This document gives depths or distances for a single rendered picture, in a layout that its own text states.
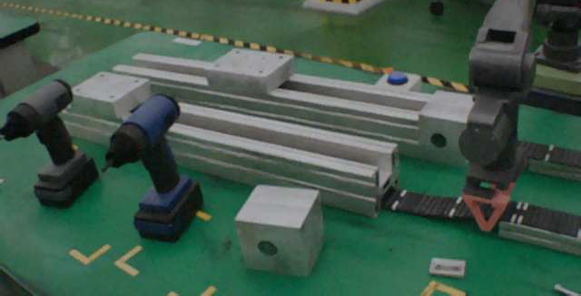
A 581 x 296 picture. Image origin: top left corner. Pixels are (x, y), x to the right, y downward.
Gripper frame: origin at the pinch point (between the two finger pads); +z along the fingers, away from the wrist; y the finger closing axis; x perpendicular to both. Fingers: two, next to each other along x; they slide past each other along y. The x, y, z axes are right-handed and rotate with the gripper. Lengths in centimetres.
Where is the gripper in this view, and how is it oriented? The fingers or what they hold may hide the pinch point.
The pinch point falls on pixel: (493, 211)
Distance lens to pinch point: 97.5
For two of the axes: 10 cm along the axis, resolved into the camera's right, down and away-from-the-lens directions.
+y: -5.3, 4.8, -7.0
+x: 8.4, 1.7, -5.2
